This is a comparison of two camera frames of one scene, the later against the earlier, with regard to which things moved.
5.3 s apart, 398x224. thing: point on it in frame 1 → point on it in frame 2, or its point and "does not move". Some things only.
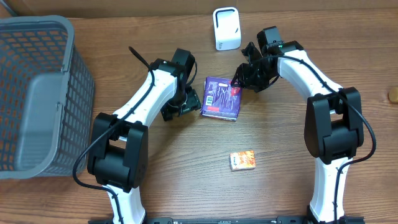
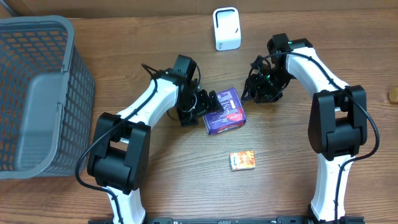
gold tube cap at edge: [393, 94] does not move
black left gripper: [194, 104] → [206, 105]
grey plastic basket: [46, 97] does not move
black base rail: [221, 220] does not move
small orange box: [242, 160] does not move
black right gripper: [244, 81] → [254, 85]
